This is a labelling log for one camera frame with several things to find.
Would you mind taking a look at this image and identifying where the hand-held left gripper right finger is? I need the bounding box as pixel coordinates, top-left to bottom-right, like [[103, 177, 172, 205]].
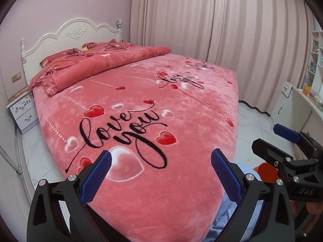
[[211, 148, 296, 242]]

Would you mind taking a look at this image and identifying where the white desk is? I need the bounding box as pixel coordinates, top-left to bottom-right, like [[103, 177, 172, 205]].
[[271, 81, 323, 131]]

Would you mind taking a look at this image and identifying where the pink heart print blanket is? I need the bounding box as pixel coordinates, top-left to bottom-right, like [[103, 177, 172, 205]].
[[30, 52, 240, 242]]

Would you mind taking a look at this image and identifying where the pale pink curtain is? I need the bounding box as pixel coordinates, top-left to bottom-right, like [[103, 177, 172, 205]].
[[130, 0, 316, 114]]

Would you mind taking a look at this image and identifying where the white desk cabinet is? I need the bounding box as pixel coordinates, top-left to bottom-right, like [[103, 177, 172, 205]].
[[271, 81, 293, 121]]

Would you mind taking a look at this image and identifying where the white carved headboard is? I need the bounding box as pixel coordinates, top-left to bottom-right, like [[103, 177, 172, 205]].
[[21, 18, 123, 86]]

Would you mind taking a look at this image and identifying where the orange plastic bin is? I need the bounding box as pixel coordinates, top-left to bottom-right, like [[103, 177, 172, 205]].
[[254, 163, 279, 182]]

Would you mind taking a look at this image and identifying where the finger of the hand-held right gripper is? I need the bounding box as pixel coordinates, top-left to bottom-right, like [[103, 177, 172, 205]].
[[273, 123, 323, 159], [252, 138, 323, 182]]

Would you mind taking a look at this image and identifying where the pink printed pillow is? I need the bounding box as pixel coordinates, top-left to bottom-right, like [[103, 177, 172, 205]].
[[39, 48, 87, 67], [82, 39, 134, 56]]

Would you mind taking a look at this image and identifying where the light blue clothing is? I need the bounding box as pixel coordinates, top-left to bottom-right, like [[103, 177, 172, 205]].
[[212, 164, 261, 242]]

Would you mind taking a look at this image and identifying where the folded pink quilt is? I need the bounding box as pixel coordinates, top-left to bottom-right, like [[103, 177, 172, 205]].
[[28, 40, 172, 97]]

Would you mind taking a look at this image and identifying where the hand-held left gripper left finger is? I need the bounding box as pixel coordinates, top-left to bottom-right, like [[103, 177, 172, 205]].
[[26, 150, 113, 242]]

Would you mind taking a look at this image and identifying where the white nightstand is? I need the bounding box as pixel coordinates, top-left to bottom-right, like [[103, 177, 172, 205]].
[[6, 91, 39, 135]]

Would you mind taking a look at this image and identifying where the white bookshelf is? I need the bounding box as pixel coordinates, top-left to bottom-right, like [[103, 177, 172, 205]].
[[300, 30, 323, 101]]

